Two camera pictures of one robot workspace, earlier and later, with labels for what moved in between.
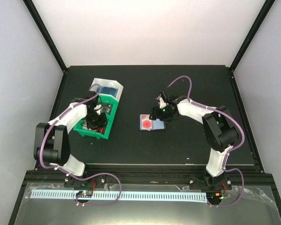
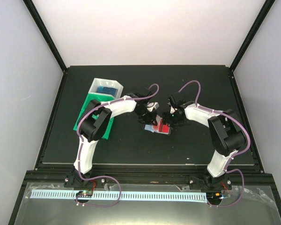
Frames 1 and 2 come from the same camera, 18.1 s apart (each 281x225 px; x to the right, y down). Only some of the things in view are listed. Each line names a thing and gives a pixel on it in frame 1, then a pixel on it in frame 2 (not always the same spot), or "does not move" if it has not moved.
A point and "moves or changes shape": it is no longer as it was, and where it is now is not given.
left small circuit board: [84, 194] does not move
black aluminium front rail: [50, 174] does not move
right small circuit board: [214, 197] does not move
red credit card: [100, 130] moves or changes shape
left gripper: [102, 123] to [152, 119]
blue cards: [107, 90] does not move
